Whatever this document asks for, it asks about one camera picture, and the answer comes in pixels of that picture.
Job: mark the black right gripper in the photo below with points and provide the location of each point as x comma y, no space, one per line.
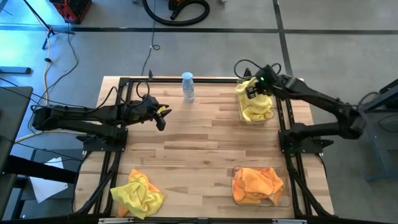
264,82

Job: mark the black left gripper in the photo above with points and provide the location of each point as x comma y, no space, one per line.
146,109

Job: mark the yellow microfiber towel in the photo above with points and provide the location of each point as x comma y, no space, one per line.
255,116
136,199
264,102
241,90

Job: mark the orange microfiber towel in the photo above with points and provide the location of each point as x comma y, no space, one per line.
140,175
248,183
276,183

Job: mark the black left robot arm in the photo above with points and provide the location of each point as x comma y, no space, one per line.
77,115

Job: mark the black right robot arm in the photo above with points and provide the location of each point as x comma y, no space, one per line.
326,102

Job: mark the clear plastic basket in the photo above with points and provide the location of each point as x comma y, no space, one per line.
287,189
273,116

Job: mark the Febreze air freshener spray bottle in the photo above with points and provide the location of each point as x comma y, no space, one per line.
187,88

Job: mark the blue-grey metal cart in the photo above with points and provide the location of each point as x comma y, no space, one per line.
382,146

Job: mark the white paper sheet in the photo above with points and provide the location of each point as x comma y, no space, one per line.
46,186

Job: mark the red and black toolbox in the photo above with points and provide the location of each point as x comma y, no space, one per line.
73,9

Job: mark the black desk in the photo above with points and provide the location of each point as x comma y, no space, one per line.
12,118

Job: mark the black stand foot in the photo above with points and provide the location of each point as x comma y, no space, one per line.
15,70

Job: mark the black tripod stand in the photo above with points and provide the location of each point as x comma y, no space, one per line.
40,17

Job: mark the black aluminium rig frame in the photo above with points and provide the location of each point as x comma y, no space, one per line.
155,80

